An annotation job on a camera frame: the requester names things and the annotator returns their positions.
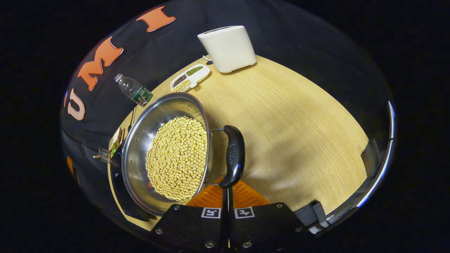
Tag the black induction cooktop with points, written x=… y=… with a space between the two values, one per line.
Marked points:
x=117 y=182

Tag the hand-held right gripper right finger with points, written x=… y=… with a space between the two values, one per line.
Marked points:
x=267 y=228

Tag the pile of soybeans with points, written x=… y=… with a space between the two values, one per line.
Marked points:
x=177 y=158

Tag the sandwich with lettuce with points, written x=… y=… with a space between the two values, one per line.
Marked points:
x=116 y=140

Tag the white toaster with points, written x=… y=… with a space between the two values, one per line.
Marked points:
x=228 y=47

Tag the white divided dish of beans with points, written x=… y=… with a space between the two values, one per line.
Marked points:
x=191 y=77

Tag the clear plastic water bottle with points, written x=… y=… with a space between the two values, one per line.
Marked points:
x=135 y=90

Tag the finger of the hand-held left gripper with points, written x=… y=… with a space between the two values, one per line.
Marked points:
x=69 y=165

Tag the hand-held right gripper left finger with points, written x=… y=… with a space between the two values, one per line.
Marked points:
x=190 y=228

